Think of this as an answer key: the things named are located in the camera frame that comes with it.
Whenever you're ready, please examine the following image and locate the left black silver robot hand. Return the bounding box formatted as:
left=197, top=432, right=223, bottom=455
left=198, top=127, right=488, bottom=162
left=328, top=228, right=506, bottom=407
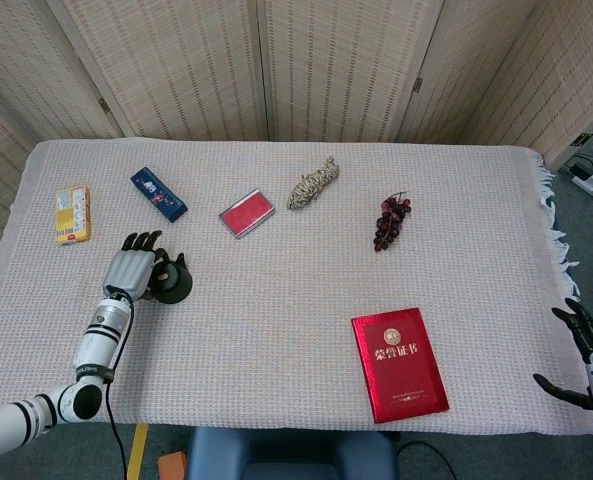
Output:
left=102, top=230, right=172, bottom=302

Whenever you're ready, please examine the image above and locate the yellow snack box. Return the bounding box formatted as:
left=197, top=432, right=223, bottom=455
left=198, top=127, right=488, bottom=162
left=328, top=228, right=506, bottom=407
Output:
left=54, top=184, right=92, bottom=246

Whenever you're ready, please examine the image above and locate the dark blue patterned box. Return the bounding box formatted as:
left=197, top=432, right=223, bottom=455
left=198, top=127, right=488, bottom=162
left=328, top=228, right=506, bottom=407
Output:
left=129, top=166, right=189, bottom=224

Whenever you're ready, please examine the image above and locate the red ink pad tin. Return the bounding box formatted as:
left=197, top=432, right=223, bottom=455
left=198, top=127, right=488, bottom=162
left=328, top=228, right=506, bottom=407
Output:
left=217, top=187, right=277, bottom=240

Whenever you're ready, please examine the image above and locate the white woven tablecloth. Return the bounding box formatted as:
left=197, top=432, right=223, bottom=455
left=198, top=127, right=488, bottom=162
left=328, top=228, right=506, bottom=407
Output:
left=0, top=137, right=593, bottom=437

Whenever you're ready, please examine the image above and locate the yellow floor tape strip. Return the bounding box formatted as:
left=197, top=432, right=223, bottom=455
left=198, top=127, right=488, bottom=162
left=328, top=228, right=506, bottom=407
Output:
left=125, top=423, right=150, bottom=480

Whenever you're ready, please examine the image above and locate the red certificate book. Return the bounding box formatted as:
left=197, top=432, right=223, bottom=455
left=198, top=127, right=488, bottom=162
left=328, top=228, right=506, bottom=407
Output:
left=350, top=306, right=450, bottom=425

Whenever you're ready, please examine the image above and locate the orange block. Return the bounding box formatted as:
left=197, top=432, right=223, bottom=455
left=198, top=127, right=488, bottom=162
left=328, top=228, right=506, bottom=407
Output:
left=157, top=450, right=188, bottom=480

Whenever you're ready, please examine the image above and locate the blue chair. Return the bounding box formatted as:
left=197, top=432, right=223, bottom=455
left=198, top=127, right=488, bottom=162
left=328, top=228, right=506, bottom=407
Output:
left=185, top=427, right=400, bottom=480

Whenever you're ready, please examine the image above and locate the dark red grape bunch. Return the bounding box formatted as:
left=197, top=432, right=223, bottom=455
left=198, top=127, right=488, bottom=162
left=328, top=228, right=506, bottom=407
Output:
left=373, top=190, right=412, bottom=253

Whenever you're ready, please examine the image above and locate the beige woven folding screen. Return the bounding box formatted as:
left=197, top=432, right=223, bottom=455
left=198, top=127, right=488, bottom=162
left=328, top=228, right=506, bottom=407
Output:
left=0, top=0, right=593, bottom=271

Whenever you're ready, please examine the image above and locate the black teapot with handle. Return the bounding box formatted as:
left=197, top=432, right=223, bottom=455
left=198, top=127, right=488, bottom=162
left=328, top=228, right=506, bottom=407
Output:
left=143, top=252, right=195, bottom=305

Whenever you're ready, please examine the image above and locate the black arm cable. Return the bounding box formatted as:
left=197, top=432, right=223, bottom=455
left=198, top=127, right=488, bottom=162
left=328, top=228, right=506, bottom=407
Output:
left=103, top=285, right=137, bottom=480

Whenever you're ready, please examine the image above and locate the black floor cable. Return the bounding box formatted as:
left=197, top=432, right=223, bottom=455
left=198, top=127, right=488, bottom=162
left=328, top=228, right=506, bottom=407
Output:
left=396, top=439, right=460, bottom=480

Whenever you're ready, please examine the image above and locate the braided straw rope bundle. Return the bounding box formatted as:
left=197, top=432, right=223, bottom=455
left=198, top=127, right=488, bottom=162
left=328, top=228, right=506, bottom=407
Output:
left=285, top=155, right=341, bottom=211

